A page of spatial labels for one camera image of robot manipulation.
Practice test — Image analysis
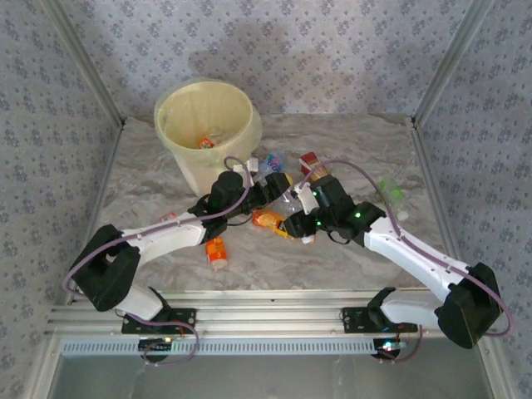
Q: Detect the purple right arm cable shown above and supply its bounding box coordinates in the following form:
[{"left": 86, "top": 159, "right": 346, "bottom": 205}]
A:
[{"left": 297, "top": 160, "right": 515, "bottom": 366}]

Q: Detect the aluminium mounting rail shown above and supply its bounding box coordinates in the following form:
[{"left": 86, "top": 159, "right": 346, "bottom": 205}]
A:
[{"left": 44, "top": 288, "right": 495, "bottom": 338}]

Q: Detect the small circuit board with LED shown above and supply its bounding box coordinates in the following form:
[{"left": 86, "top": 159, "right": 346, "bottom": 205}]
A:
[
  {"left": 372, "top": 338, "right": 406, "bottom": 359},
  {"left": 138, "top": 336, "right": 175, "bottom": 355}
]

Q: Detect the pale yellow plastic bucket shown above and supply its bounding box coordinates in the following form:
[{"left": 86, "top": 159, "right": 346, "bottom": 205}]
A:
[{"left": 153, "top": 77, "right": 264, "bottom": 167}]

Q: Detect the marble pattern table cover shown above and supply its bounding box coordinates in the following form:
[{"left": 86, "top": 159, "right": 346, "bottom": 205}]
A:
[{"left": 76, "top": 111, "right": 458, "bottom": 292}]

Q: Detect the aluminium side rail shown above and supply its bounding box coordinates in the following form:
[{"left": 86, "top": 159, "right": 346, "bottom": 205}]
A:
[
  {"left": 64, "top": 120, "right": 128, "bottom": 307},
  {"left": 411, "top": 118, "right": 475, "bottom": 303}
]

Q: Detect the orange NFC juice bottle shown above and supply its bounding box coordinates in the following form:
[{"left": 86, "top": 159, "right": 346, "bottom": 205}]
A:
[{"left": 205, "top": 236, "right": 229, "bottom": 271}]

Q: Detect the grey slotted cable tray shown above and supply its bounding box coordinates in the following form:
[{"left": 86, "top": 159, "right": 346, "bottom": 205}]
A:
[{"left": 61, "top": 338, "right": 396, "bottom": 357}]

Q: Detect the red carton box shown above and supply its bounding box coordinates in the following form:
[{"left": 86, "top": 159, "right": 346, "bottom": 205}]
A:
[{"left": 299, "top": 152, "right": 329, "bottom": 180}]

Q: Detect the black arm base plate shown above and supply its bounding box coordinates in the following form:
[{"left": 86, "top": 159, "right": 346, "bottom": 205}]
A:
[
  {"left": 121, "top": 306, "right": 197, "bottom": 335},
  {"left": 341, "top": 306, "right": 419, "bottom": 334}
]

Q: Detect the orange label juice bottle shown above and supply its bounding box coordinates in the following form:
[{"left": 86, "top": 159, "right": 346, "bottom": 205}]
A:
[{"left": 252, "top": 209, "right": 316, "bottom": 245}]

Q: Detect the white plastic bin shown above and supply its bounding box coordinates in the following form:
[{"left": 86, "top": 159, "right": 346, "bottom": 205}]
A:
[{"left": 174, "top": 147, "right": 250, "bottom": 196}]

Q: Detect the aluminium frame post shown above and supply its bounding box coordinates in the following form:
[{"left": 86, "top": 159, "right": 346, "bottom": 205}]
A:
[
  {"left": 41, "top": 0, "right": 128, "bottom": 128},
  {"left": 410, "top": 0, "right": 498, "bottom": 128}
]

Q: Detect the green plastic bottle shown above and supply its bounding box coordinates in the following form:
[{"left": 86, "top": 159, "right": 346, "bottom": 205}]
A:
[{"left": 380, "top": 179, "right": 406, "bottom": 203}]

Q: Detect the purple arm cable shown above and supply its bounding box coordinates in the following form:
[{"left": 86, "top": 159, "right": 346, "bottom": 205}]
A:
[
  {"left": 297, "top": 160, "right": 515, "bottom": 366},
  {"left": 62, "top": 155, "right": 254, "bottom": 367}
]

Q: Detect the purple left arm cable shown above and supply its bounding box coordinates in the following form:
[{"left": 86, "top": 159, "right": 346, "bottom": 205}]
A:
[{"left": 62, "top": 155, "right": 254, "bottom": 367}]

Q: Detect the clear bottle pink blue label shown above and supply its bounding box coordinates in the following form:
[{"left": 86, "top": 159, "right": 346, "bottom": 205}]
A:
[{"left": 259, "top": 152, "right": 288, "bottom": 175}]

